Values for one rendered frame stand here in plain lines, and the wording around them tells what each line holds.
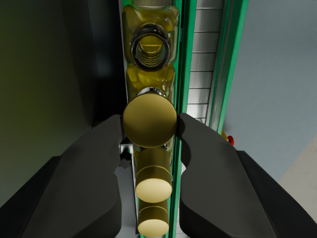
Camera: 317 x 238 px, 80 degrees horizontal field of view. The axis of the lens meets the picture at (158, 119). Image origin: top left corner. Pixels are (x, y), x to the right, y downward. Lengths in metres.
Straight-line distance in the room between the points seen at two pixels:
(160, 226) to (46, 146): 0.15
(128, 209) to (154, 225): 0.48
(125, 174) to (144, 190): 0.40
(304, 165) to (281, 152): 1.45
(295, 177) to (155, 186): 2.21
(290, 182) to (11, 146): 2.33
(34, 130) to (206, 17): 0.33
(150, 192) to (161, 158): 0.03
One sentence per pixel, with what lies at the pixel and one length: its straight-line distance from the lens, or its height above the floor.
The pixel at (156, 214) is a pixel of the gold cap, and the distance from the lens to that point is 0.22.
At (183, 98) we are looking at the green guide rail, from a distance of 0.35.
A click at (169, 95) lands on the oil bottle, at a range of 0.20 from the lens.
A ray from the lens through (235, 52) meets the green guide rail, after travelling 0.34.
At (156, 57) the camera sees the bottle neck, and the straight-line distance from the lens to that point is 0.16.
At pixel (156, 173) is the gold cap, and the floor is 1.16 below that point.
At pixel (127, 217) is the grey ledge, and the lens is 0.74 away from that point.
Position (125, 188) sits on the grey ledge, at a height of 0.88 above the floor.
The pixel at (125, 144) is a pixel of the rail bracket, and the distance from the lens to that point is 0.40.
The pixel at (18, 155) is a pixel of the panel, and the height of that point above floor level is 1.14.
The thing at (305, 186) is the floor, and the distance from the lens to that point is 2.53.
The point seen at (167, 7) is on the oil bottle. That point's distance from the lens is 0.20.
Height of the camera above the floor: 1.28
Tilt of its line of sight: 60 degrees down
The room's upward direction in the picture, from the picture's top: 177 degrees clockwise
